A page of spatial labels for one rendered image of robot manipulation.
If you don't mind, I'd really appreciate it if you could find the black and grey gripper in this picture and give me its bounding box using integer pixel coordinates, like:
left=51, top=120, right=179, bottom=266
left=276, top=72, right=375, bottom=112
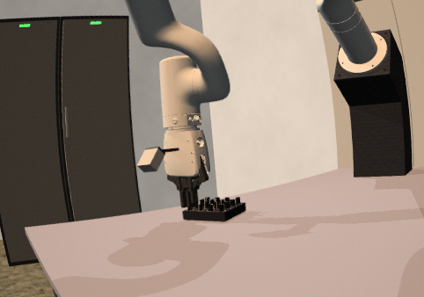
left=164, top=128, right=210, bottom=208

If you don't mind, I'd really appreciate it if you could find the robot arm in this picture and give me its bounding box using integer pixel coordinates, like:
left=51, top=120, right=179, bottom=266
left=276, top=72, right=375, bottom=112
left=124, top=0, right=388, bottom=172

